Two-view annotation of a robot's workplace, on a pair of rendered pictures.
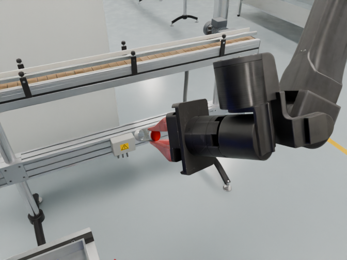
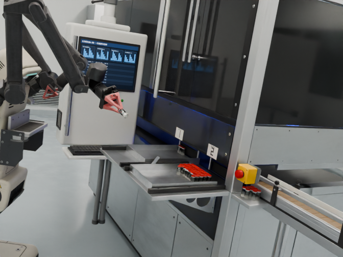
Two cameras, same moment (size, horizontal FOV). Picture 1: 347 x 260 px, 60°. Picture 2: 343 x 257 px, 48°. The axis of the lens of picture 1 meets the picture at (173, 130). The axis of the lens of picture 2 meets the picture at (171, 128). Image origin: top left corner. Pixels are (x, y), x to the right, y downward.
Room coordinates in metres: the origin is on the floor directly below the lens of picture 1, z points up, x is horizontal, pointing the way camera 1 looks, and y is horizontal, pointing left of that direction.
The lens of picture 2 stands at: (1.93, 0.14, 1.49)
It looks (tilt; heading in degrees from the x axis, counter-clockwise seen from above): 12 degrees down; 176
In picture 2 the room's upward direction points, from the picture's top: 9 degrees clockwise
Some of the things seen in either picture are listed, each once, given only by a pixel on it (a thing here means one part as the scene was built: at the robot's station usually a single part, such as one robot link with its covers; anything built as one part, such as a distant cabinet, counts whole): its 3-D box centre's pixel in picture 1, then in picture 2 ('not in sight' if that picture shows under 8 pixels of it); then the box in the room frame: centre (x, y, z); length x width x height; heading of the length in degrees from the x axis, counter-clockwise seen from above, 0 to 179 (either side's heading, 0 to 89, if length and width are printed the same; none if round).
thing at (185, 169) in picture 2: not in sight; (188, 174); (0.16, 0.38, 0.90); 0.18 x 0.02 x 0.05; 25
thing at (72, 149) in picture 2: not in sight; (102, 150); (-0.36, -0.10, 0.82); 0.40 x 0.14 x 0.02; 116
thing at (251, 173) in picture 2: not in sight; (247, 173); (0.32, 0.62, 1.00); 0.08 x 0.07 x 0.07; 116
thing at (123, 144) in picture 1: (123, 144); not in sight; (1.20, 0.27, 0.50); 0.12 x 0.05 x 0.09; 116
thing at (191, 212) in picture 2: not in sight; (138, 154); (-0.67, 0.12, 0.73); 1.98 x 0.01 x 0.25; 26
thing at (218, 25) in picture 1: (221, 32); not in sight; (1.77, -0.29, 0.90); 0.28 x 0.12 x 0.14; 26
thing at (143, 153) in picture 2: not in sight; (162, 154); (-0.16, 0.26, 0.90); 0.34 x 0.26 x 0.04; 116
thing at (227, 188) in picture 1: (210, 160); not in sight; (1.53, -0.26, 0.07); 0.50 x 0.08 x 0.14; 26
